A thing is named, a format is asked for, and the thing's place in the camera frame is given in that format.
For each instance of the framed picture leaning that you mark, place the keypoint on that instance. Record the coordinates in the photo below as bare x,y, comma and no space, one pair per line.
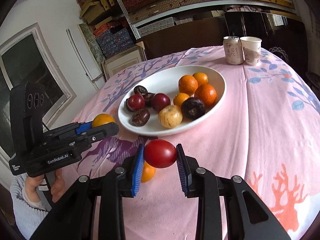
124,59

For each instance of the white framed window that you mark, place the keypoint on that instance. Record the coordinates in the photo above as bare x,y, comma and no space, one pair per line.
26,57

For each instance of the dark red plum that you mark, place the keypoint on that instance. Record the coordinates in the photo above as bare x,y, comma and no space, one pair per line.
160,101

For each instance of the dark water chestnut small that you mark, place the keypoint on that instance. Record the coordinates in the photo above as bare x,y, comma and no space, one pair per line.
148,99

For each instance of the white metal shelf unit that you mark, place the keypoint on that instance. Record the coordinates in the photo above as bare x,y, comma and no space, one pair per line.
154,16

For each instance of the red cherry tomato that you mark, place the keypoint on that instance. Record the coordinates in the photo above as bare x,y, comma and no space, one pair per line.
160,153

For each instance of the large yellow round fruit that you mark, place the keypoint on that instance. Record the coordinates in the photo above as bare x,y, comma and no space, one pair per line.
170,116

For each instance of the small orange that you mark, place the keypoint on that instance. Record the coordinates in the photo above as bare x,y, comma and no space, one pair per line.
201,78
187,84
148,172

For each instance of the person's left hand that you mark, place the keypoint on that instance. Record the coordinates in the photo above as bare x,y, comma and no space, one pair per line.
57,189

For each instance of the large orange tangerine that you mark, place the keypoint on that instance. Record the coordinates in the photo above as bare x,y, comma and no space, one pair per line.
207,94
180,98

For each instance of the small yellow-orange fruit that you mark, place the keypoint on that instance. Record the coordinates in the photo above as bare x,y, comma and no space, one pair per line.
101,120

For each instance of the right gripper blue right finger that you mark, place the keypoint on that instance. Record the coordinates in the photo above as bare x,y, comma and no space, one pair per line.
183,170

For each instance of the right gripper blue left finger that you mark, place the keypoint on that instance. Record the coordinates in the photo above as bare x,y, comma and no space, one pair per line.
137,170

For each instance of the pink beverage can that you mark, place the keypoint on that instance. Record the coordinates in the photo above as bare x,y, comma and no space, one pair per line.
233,50

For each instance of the grey knitted sleeve forearm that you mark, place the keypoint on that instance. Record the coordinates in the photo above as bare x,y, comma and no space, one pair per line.
28,214

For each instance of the white paper cup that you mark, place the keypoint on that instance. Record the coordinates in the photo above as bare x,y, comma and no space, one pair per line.
251,47

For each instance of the dark wooden cabinet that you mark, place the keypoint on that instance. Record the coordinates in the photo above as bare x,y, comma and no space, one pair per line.
197,34

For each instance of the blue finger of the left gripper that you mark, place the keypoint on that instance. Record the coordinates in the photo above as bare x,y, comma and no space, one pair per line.
83,127
86,139

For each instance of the pink deer print tablecloth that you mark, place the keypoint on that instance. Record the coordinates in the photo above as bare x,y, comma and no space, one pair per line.
266,131

